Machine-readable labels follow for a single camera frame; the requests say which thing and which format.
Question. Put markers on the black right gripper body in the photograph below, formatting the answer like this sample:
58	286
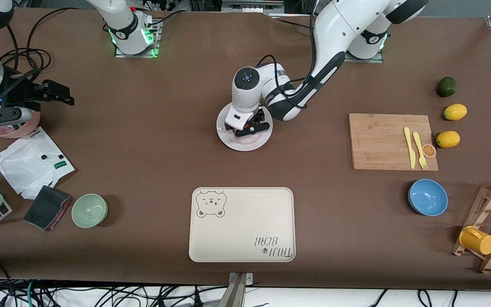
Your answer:
18	91

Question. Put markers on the white round plate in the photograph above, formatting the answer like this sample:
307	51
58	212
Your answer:
249	145

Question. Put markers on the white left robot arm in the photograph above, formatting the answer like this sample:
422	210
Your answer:
339	25

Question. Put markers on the pink bowl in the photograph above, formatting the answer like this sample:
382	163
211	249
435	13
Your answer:
19	131

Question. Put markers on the white plastic bag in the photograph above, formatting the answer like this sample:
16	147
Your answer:
24	166

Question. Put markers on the cream bear print tray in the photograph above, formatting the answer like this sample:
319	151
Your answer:
245	230

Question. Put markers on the dark grey folded cloth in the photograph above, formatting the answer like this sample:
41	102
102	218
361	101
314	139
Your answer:
45	207

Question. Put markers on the light green bowl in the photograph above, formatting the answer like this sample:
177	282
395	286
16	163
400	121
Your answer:
89	210

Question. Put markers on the wooden cutting board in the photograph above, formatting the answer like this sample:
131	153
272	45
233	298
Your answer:
369	157

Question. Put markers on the grey metal bar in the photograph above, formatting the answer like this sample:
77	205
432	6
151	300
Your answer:
235	294

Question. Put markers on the yellow plastic knife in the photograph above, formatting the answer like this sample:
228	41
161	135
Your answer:
409	147

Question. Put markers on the yellow plastic fork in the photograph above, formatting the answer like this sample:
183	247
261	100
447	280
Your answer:
419	149

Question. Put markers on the toy orange slice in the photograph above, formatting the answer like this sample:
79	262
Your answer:
429	151

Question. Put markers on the blue bowl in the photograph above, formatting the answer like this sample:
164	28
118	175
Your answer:
428	197

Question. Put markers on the dark green avocado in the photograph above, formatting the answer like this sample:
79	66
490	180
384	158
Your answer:
446	86

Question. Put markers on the yellow lemon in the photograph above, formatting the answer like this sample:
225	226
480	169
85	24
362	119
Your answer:
455	111
448	139

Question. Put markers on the yellow mug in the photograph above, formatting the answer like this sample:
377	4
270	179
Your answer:
480	243

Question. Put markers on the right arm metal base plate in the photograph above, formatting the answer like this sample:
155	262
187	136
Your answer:
137	55

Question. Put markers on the silver aluminium frame beam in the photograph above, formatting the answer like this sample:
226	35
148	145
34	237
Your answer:
252	6

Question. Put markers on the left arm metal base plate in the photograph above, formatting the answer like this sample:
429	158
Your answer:
375	60

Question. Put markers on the small metal table bracket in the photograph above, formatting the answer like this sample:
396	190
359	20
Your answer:
249	278

